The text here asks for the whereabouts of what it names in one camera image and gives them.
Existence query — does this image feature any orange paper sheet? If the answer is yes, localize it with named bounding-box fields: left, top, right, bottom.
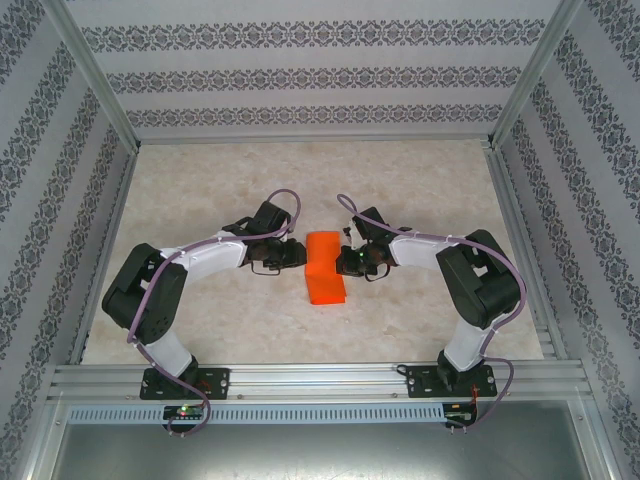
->
left=303, top=230, right=349, bottom=306

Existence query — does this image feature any grey metal sheet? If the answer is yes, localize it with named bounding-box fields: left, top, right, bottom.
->
left=47, top=399, right=594, bottom=480

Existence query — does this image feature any thin aluminium wall rail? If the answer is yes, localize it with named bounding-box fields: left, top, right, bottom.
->
left=135, top=132, right=494, bottom=147

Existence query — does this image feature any wide aluminium mounting rail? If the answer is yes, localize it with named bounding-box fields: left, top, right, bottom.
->
left=47, top=360, right=599, bottom=401

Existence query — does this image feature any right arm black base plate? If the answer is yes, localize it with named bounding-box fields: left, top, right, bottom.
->
left=405, top=364, right=499, bottom=400

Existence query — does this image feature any aluminium side rail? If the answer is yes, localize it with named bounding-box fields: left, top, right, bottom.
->
left=67, top=144, right=141, bottom=366
left=480, top=139, right=571, bottom=362

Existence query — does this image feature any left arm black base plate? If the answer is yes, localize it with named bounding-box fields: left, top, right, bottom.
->
left=139, top=367, right=232, bottom=401

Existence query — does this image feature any slotted grey cable duct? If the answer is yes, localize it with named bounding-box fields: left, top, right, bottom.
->
left=67, top=402, right=447, bottom=425

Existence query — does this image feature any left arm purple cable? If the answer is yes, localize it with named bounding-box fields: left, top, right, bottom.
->
left=127, top=188, right=303, bottom=437

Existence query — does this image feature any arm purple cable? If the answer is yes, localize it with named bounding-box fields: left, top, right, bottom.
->
left=127, top=188, right=303, bottom=437
left=335, top=193, right=529, bottom=434

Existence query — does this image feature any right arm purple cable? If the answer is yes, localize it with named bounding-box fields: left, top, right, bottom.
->
left=335, top=193, right=529, bottom=434

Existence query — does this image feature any aluminium corner post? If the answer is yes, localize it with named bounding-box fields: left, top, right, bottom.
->
left=485, top=0, right=586, bottom=149
left=42, top=0, right=142, bottom=151

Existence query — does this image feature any slanted aluminium frame bar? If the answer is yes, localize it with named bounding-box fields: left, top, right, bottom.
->
left=579, top=394, right=627, bottom=480
left=17, top=394, right=69, bottom=480

